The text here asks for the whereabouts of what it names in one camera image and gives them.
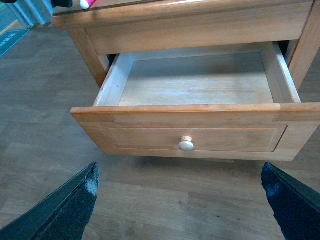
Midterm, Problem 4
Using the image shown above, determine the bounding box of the pale grey curtain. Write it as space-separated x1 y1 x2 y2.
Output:
6 0 54 27

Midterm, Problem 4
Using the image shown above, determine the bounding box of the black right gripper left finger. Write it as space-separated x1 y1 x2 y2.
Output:
0 162 99 240

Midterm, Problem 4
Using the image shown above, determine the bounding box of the pink highlighter marker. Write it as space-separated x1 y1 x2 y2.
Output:
79 0 96 10

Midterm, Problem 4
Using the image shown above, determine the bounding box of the wooden drawer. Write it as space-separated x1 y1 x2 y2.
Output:
71 42 320 162

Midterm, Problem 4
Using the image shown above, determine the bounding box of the green floor mat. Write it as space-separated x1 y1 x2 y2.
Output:
0 29 30 57

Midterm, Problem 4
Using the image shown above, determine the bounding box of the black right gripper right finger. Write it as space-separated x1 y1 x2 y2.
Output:
261 162 320 240

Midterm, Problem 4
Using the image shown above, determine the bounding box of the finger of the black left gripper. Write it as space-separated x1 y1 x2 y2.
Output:
51 0 73 8

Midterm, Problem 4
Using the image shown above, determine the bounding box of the wooden nightstand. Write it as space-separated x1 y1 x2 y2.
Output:
51 0 320 91

